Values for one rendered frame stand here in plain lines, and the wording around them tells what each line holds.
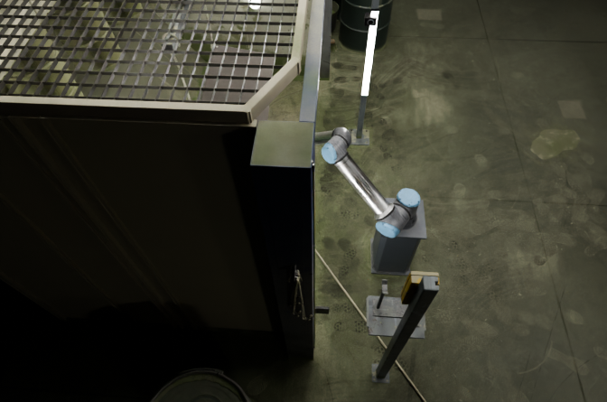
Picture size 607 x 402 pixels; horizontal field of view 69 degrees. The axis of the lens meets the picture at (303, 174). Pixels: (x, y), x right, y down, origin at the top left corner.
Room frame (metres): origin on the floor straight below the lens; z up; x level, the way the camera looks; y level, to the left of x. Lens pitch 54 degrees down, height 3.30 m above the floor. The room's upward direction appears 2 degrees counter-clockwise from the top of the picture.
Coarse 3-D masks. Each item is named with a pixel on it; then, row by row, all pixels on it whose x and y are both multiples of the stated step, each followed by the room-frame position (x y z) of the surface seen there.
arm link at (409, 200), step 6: (402, 192) 1.55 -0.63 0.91; (408, 192) 1.55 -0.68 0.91; (414, 192) 1.55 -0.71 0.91; (396, 198) 1.55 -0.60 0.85; (402, 198) 1.50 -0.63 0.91; (408, 198) 1.50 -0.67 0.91; (414, 198) 1.50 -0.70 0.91; (396, 204) 1.47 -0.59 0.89; (402, 204) 1.47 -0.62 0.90; (408, 204) 1.46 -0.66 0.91; (414, 204) 1.45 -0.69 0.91; (408, 210) 1.43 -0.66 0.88; (414, 210) 1.45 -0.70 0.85; (414, 216) 1.47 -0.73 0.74
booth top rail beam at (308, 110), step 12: (312, 0) 1.58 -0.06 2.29; (324, 0) 1.61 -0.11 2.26; (312, 12) 1.50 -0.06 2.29; (312, 24) 1.42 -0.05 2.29; (312, 36) 1.35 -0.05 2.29; (312, 48) 1.29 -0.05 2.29; (312, 60) 1.22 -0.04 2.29; (312, 72) 1.16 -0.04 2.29; (312, 84) 1.10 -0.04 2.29; (312, 96) 1.04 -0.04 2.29; (312, 108) 0.99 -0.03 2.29; (300, 120) 0.94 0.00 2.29; (312, 120) 0.94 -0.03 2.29
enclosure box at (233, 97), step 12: (216, 48) 2.06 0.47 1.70; (228, 48) 2.07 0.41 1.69; (216, 60) 1.96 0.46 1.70; (228, 60) 1.97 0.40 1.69; (240, 60) 1.98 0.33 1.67; (252, 60) 2.00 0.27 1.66; (264, 60) 2.01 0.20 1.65; (216, 72) 1.86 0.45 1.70; (228, 72) 1.87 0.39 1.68; (240, 72) 1.88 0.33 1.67; (252, 72) 1.89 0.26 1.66; (264, 72) 1.90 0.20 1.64; (228, 84) 1.78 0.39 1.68; (240, 84) 1.79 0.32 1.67; (252, 84) 1.80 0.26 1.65; (264, 84) 1.81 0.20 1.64; (204, 96) 1.67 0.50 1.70; (216, 96) 1.68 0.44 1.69; (228, 96) 1.69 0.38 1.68; (252, 96) 1.71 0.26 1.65
